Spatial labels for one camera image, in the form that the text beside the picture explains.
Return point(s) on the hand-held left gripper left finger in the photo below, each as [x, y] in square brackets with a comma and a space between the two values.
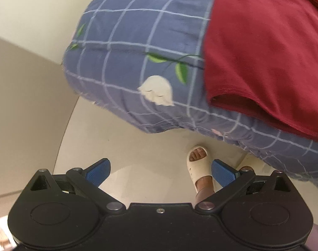
[97, 174]

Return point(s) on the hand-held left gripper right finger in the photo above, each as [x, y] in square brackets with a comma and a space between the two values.
[223, 174]

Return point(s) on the red long-sleeved shirt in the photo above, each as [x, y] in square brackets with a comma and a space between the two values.
[266, 44]

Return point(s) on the person's foot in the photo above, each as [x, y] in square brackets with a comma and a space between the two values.
[204, 185]

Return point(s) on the white slipper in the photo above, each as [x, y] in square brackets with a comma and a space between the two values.
[198, 169]

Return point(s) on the blue checked floral quilt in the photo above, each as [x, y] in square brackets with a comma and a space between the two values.
[138, 44]

